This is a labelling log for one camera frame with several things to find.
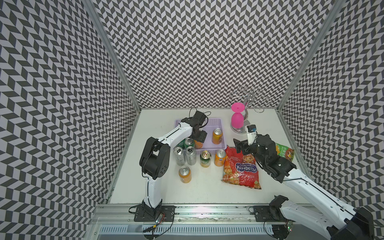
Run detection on orange can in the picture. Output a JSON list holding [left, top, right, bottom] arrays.
[[179, 166, 192, 184], [212, 128, 223, 145], [215, 150, 227, 167], [195, 141, 204, 149]]

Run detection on silver can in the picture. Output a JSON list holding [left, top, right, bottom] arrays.
[[186, 146, 197, 166], [174, 147, 186, 166]]

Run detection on dark green gold-top can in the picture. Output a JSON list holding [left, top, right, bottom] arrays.
[[200, 151, 211, 168]]

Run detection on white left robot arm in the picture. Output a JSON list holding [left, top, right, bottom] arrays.
[[139, 111, 208, 211]]

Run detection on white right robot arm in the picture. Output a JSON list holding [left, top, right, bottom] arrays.
[[234, 134, 375, 240]]

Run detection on lavender plastic basket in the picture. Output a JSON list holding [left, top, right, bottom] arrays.
[[174, 117, 227, 156]]

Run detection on green snack packet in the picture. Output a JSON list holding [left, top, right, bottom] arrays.
[[276, 143, 295, 162]]

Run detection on red candy bag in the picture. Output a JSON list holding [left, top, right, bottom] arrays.
[[222, 146, 262, 190]]

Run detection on pink plastic wine glass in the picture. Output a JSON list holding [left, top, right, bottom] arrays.
[[231, 103, 245, 129]]

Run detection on chrome glass holder stand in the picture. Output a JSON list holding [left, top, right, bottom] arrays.
[[231, 87, 272, 134]]

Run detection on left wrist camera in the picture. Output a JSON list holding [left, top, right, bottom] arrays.
[[193, 111, 207, 125]]

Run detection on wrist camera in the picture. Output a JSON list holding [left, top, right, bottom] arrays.
[[247, 125, 258, 146], [193, 111, 207, 125]]

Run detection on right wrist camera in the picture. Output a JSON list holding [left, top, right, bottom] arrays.
[[247, 125, 258, 146]]

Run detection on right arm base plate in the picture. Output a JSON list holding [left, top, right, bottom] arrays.
[[252, 205, 286, 222]]

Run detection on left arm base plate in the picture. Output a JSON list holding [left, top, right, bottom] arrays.
[[134, 204, 176, 223]]

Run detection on aluminium front rail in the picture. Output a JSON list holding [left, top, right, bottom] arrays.
[[89, 203, 301, 238]]

